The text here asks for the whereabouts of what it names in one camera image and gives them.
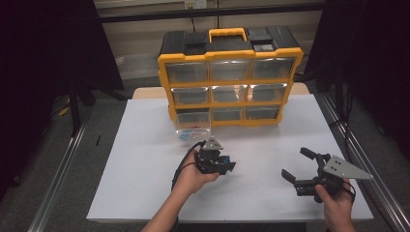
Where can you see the black stand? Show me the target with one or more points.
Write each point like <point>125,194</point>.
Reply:
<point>74,109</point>
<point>339,93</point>

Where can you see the yellow black drawer cabinet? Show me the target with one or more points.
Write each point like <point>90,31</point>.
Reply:
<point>174,42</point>

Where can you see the black curtain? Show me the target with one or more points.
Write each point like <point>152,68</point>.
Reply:
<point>370,48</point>
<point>48,48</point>

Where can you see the person's left hand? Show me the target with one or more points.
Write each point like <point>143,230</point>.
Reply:
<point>191,179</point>

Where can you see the blue crimp terminal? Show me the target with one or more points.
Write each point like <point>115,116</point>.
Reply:
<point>226,159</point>
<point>186,132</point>
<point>184,136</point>

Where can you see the metal floor rail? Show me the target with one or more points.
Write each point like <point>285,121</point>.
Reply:
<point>58,180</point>
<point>383,193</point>

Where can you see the yellow floor object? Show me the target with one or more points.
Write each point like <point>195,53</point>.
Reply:
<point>64,111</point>

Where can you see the white wall socket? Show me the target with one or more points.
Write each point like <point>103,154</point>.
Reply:
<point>195,4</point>

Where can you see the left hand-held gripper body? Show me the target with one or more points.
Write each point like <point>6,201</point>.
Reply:
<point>209,159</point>

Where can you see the small black floor object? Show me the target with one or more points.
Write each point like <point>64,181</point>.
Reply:
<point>98,140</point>

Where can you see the person's right hand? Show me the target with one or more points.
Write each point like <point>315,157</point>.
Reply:
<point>338,203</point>

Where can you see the black horizontal rail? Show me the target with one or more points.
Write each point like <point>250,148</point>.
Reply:
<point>145,16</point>

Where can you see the grid of clear drawers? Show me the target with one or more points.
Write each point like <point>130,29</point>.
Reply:
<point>229,69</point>

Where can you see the clear plastic storage drawer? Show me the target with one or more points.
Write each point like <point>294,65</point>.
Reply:
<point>193,133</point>

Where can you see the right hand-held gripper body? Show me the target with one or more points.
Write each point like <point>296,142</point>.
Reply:
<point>343,169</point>

